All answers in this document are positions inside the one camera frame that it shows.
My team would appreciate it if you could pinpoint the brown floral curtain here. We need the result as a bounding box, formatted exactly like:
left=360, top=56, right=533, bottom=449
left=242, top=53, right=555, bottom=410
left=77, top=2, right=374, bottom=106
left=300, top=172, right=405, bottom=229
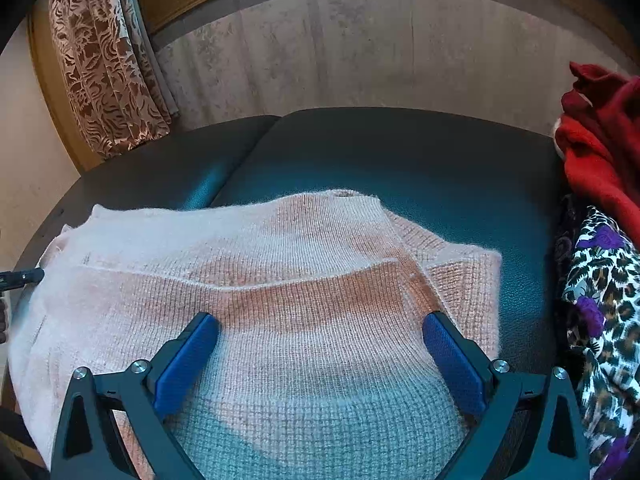
left=48, top=0, right=173, bottom=161

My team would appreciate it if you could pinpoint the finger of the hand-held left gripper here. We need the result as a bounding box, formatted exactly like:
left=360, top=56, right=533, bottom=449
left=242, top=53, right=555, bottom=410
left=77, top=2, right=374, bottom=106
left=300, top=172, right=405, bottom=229
left=0, top=268, right=45, bottom=289

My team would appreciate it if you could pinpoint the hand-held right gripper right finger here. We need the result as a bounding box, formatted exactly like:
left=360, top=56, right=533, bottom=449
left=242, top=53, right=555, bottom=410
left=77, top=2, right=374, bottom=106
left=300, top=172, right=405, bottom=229
left=422, top=311, right=591, bottom=480

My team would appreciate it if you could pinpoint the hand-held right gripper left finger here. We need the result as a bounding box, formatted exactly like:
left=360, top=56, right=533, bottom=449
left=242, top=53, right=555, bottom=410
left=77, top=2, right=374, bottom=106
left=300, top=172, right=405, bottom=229
left=50, top=311, right=221, bottom=480

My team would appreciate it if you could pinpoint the red fleece garment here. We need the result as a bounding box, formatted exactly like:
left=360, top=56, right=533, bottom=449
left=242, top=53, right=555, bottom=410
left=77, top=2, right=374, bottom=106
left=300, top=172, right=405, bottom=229
left=554, top=61, right=640, bottom=251

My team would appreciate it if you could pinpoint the leopard print floral garment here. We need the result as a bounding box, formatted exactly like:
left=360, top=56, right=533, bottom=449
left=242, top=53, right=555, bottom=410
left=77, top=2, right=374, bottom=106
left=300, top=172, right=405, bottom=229
left=555, top=195, right=640, bottom=480

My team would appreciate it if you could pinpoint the pink knit sweater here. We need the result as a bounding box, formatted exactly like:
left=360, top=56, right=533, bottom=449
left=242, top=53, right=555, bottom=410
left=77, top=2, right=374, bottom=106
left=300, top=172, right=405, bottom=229
left=7, top=189, right=503, bottom=480

